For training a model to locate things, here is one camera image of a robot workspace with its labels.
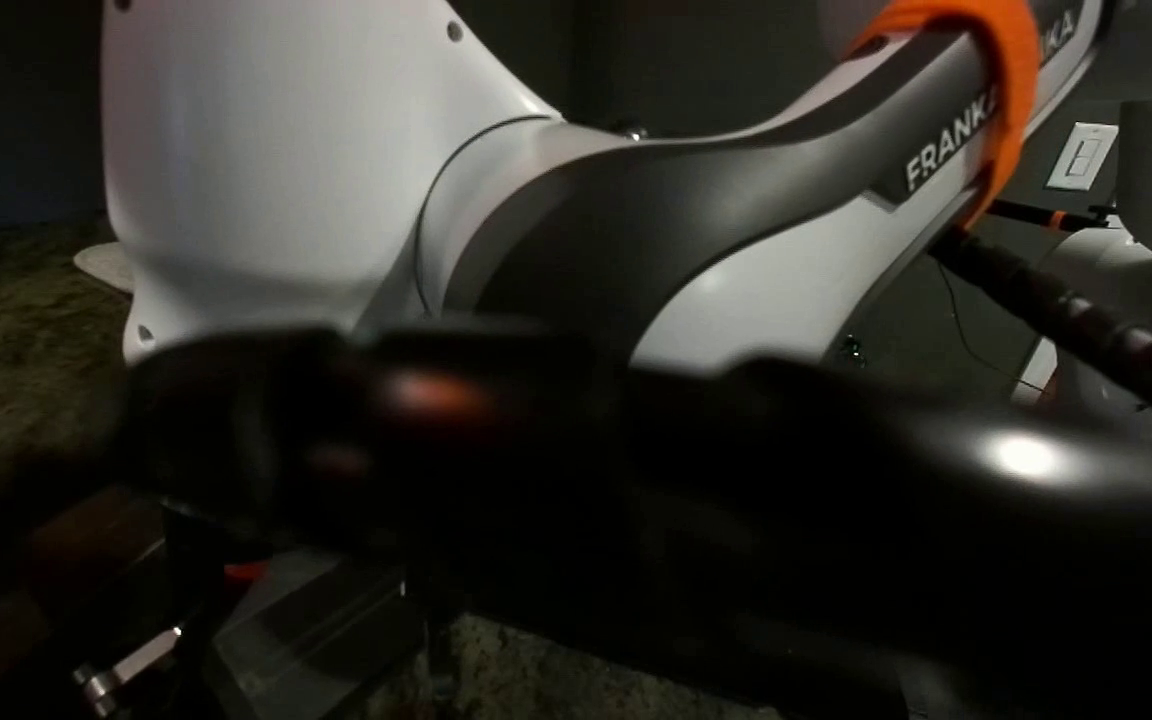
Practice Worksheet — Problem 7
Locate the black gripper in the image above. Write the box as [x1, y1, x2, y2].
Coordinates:
[119, 321, 636, 720]

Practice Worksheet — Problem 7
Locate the steel hex bolt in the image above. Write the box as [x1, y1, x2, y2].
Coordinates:
[67, 619, 187, 715]

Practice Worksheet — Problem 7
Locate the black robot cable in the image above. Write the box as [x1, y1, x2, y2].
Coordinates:
[931, 223, 1152, 444]

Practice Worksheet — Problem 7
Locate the orange velcro strap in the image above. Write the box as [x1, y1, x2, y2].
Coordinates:
[850, 0, 1046, 223]

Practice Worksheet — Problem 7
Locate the raised stone bar counter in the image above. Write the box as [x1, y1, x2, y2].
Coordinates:
[0, 215, 140, 514]

